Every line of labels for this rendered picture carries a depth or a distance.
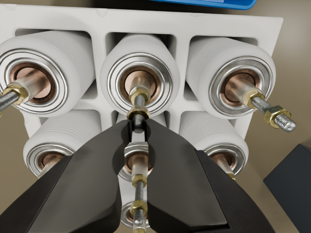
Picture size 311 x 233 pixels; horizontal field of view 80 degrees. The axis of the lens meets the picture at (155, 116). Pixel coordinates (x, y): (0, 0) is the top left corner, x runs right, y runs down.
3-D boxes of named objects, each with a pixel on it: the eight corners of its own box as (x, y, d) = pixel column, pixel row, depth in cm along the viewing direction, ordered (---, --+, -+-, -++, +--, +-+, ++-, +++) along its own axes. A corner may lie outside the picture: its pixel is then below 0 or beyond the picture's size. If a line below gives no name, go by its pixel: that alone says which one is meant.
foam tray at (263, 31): (231, 15, 41) (285, 17, 25) (202, 154, 60) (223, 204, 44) (47, 7, 39) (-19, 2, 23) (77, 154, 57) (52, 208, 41)
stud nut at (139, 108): (125, 107, 15) (124, 112, 14) (145, 101, 15) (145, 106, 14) (133, 126, 16) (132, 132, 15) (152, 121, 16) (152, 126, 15)
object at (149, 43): (170, 33, 36) (191, 50, 20) (161, 82, 40) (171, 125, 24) (119, 24, 35) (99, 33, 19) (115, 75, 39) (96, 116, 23)
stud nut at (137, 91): (128, 90, 18) (127, 93, 18) (145, 85, 18) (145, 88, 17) (134, 107, 19) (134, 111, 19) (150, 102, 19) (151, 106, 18)
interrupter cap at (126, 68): (179, 57, 21) (180, 58, 20) (165, 117, 24) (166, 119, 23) (109, 45, 20) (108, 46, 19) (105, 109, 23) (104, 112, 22)
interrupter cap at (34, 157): (72, 187, 29) (71, 191, 29) (21, 169, 27) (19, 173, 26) (93, 155, 26) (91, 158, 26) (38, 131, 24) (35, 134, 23)
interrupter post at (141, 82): (152, 76, 21) (153, 86, 19) (149, 95, 23) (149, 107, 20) (131, 73, 21) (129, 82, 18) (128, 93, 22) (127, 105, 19)
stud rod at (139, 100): (134, 88, 20) (129, 125, 13) (143, 85, 20) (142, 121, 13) (137, 96, 20) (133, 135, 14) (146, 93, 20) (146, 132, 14)
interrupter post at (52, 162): (62, 170, 27) (52, 189, 25) (46, 164, 27) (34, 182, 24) (68, 160, 27) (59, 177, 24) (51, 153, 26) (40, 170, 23)
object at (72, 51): (46, 33, 35) (-36, 49, 19) (96, 20, 34) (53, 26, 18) (69, 82, 39) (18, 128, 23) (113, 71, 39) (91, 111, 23)
